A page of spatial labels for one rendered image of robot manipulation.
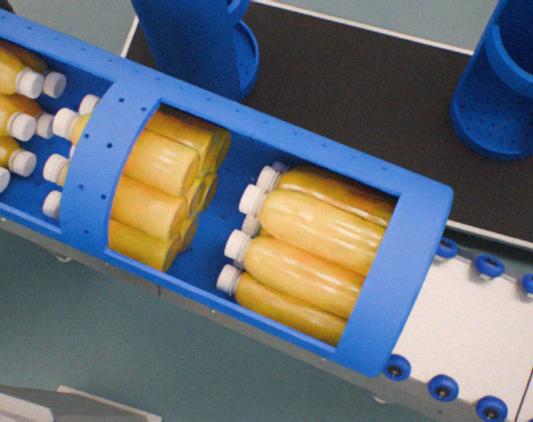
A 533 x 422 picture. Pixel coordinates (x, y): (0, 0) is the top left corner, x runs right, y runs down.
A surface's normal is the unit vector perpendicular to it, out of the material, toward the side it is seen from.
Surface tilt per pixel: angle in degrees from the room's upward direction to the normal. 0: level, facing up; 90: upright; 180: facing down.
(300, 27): 0
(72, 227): 60
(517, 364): 0
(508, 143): 0
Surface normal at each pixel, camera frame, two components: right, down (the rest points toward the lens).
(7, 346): -0.04, -0.25
